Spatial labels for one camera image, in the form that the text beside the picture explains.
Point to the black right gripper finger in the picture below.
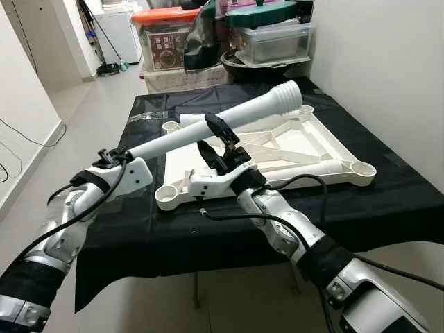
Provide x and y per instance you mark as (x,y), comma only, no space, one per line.
(222,132)
(211,156)

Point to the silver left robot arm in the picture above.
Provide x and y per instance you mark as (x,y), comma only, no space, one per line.
(66,229)

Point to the cream plastic table top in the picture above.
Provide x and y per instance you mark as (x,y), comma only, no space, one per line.
(182,163)

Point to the small clear tape patch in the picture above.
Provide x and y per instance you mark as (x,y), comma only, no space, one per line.
(149,116)

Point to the beige patterned bench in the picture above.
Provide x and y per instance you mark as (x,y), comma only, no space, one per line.
(180,80)

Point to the black round basin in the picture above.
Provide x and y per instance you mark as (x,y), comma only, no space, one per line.
(257,71)

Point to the black tablecloth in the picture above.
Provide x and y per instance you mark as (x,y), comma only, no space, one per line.
(208,229)

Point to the dark floor mop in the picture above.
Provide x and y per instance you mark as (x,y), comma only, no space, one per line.
(109,68)

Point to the black plastic bag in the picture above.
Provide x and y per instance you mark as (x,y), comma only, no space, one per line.
(205,41)

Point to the clear box with orange lid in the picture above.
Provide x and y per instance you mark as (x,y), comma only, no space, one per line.
(166,48)

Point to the clear plastic storage container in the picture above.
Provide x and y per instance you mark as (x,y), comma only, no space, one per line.
(277,43)

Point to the green pot lid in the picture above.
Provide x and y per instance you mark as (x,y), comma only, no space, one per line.
(260,14)

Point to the grey tape patch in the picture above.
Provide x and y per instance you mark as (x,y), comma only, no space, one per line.
(388,158)

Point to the white appliance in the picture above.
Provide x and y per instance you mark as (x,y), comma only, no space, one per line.
(121,35)

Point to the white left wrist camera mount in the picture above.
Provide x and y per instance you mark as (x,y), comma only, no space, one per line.
(132,177)

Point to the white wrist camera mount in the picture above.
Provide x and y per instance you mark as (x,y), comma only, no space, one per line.
(215,184)
(132,177)

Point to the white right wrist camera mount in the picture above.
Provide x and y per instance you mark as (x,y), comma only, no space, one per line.
(215,184)

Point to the grey metal table frame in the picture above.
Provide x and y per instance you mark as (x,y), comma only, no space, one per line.
(195,291)

